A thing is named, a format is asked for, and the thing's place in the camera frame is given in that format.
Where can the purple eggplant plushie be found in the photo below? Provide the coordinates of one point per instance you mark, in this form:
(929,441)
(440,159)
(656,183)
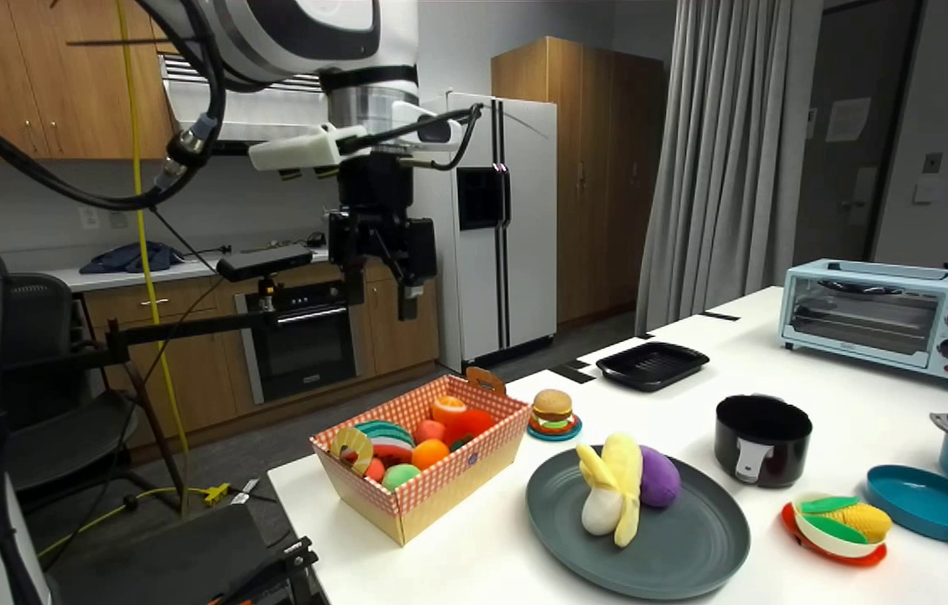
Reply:
(659,478)

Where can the small red plate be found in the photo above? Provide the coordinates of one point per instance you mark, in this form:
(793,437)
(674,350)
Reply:
(803,538)

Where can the orange checkered cardboard box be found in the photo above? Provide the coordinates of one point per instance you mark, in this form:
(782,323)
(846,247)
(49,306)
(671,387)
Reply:
(443,490)

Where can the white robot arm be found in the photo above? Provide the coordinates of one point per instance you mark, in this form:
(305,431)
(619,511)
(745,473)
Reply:
(293,46)

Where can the green yellow toy food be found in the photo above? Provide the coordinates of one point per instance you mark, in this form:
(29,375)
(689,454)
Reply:
(846,522)

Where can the toy hamburger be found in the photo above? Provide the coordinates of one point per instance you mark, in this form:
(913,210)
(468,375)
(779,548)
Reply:
(553,409)

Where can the gray round plate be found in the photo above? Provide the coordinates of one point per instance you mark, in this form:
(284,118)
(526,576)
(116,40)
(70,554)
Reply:
(677,548)

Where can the green pear plushie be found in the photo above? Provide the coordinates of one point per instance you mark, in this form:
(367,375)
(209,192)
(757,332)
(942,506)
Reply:
(401,477)

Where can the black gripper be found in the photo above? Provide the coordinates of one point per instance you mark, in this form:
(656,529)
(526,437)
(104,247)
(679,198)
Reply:
(375,206)

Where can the small teal saucer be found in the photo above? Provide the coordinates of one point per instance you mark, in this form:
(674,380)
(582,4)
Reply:
(569,431)

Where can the orange round plushie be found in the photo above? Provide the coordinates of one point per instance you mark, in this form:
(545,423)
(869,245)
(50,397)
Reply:
(428,454)

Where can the gray curtain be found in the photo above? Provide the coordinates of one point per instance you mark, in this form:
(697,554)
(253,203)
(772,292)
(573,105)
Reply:
(719,157)

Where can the black built-in oven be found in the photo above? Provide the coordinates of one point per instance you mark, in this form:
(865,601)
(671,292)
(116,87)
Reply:
(301,340)

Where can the black office chair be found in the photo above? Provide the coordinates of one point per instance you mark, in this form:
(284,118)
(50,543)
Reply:
(37,390)

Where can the black mug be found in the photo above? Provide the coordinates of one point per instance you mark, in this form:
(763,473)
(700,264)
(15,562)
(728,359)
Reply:
(763,441)

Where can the white refrigerator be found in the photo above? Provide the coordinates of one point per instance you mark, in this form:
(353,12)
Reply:
(508,223)

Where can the black camera on boom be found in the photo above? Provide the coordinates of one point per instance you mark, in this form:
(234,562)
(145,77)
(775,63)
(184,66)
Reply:
(259,262)

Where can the white garlic plushie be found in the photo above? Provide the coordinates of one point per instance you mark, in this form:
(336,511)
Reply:
(598,511)

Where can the lemon slice plushie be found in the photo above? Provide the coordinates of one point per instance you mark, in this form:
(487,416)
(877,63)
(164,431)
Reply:
(346,448)

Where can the red round plushie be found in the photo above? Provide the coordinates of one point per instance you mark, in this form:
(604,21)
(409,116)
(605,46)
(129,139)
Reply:
(468,425)

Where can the yellow banana plushie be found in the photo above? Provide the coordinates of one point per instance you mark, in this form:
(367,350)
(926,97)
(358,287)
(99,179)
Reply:
(627,483)

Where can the teal frying pan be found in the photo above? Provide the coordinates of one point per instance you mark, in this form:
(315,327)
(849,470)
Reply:
(929,502)

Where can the black square tray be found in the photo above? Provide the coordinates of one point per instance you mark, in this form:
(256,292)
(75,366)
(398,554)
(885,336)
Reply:
(654,366)

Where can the light blue toaster oven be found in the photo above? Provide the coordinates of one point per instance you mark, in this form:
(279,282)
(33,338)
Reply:
(889,322)

